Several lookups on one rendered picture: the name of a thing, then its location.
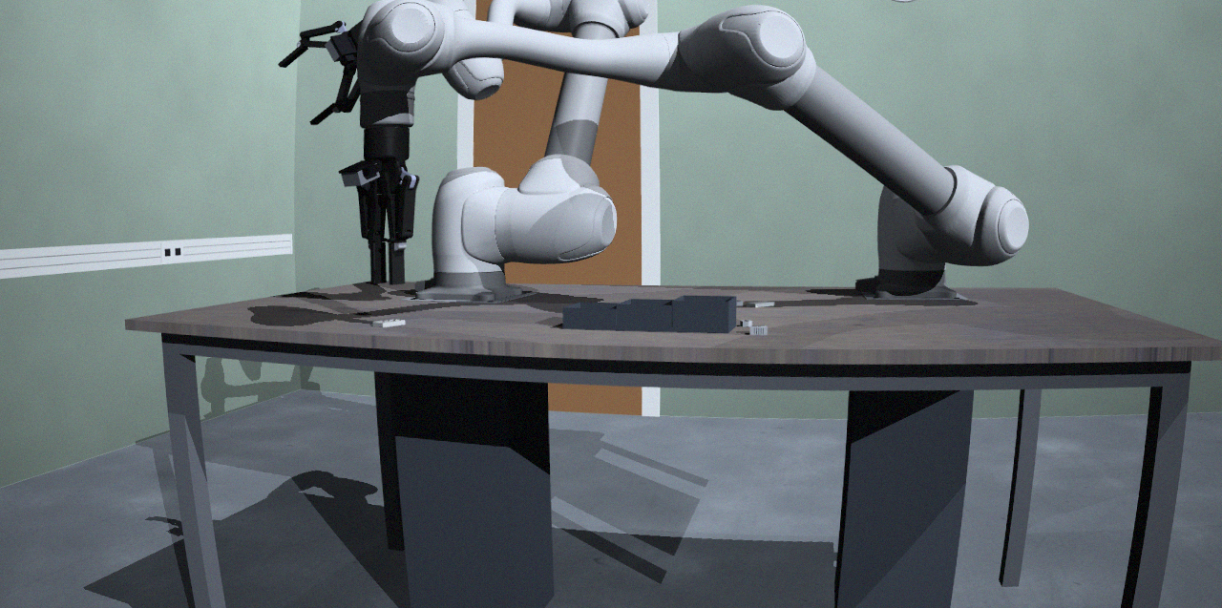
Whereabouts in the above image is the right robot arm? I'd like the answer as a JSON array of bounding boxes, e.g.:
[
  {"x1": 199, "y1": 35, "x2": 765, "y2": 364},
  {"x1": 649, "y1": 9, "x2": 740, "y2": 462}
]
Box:
[{"x1": 415, "y1": 0, "x2": 649, "y2": 302}]

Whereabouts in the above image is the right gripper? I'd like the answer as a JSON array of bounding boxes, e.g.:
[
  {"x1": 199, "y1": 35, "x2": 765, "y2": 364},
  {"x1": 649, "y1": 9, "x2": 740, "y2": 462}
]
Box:
[{"x1": 277, "y1": 20, "x2": 363, "y2": 125}]

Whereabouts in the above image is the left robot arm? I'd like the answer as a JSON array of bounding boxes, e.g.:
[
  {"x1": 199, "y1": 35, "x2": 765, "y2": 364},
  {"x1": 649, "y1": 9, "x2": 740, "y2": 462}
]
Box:
[{"x1": 357, "y1": 0, "x2": 1029, "y2": 298}]

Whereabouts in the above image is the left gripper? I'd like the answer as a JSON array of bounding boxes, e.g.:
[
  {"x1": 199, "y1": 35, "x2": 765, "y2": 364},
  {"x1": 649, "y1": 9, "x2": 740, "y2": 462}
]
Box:
[{"x1": 356, "y1": 127, "x2": 419, "y2": 284}]

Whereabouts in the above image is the dark grey three-compartment bin rack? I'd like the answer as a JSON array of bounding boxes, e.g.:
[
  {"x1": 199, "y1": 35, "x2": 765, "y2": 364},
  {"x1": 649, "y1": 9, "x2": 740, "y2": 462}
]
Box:
[{"x1": 563, "y1": 295, "x2": 736, "y2": 333}]

